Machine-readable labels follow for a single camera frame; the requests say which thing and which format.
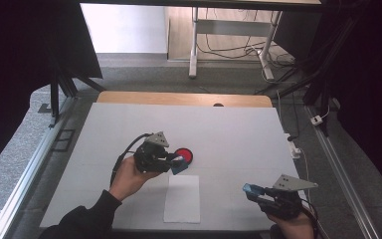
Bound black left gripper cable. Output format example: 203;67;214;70
109;132;154;187

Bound black curtain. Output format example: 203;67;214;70
0;0;104;177
272;0;382;207

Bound white paper sheet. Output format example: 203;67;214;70
163;174;201;224

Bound round red ink pad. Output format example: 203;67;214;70
173;147;194;165

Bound black floor cables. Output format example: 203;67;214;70
197;8;296;69

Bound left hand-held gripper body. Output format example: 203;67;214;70
133;130;174;174

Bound black metal stand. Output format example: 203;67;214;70
38;66;106;129

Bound large white table cover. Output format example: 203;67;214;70
39;102;307;232

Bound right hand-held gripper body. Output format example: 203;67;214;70
259;173;319;221

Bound white power strip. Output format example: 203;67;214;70
284;132;302;160

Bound blue stamp cap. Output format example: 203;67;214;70
242;182;266;197

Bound person's right hand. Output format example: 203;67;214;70
267;211;314;239

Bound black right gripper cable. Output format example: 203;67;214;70
299;198;322;239

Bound aluminium rail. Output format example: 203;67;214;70
303;105;382;239
0;96;78;239

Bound white desk frame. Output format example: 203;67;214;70
188;6;285;82

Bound white power strip cable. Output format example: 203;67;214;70
298;148;313;187

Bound person's left hand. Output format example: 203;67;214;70
108;155;162;202

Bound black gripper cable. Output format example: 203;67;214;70
109;132;154;187
299;198;322;239

